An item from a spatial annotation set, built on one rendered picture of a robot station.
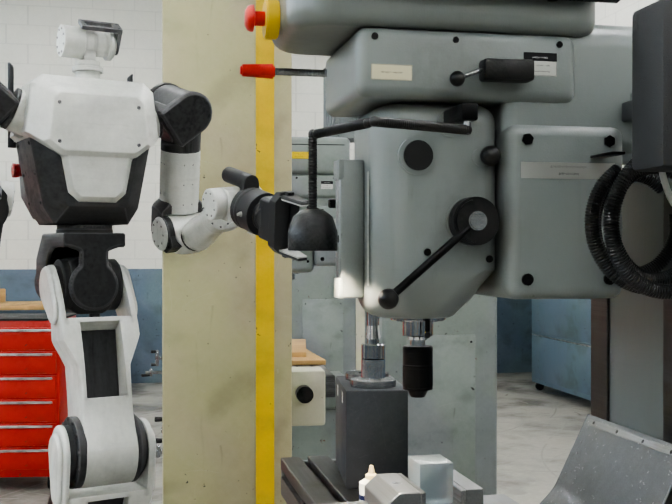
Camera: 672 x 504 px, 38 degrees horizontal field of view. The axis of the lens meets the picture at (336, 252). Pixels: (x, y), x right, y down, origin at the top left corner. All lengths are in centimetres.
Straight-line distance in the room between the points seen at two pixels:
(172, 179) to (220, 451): 127
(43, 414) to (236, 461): 287
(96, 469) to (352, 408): 52
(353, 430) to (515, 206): 63
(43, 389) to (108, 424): 399
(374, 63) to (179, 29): 190
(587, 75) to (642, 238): 29
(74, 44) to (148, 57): 853
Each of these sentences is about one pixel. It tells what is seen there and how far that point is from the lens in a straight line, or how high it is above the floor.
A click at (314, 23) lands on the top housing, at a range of 141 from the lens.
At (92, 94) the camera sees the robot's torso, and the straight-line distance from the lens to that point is 206.
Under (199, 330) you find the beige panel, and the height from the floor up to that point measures 115.
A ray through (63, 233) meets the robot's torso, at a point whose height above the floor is 145.
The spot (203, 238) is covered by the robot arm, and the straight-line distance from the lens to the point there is 215.
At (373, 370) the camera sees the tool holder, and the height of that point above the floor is 118.
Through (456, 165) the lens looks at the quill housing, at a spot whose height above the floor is 154.
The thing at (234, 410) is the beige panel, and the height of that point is 89.
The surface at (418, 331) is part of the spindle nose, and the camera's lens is 150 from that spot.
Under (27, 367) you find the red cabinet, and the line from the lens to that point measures 599.
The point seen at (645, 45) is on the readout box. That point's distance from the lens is 132.
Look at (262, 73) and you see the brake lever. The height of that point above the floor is 169.
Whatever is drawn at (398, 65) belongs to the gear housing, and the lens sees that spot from 141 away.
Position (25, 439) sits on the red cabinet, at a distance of 606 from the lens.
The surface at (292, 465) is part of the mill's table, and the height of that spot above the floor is 96.
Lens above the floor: 142
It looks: level
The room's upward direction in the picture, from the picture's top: straight up
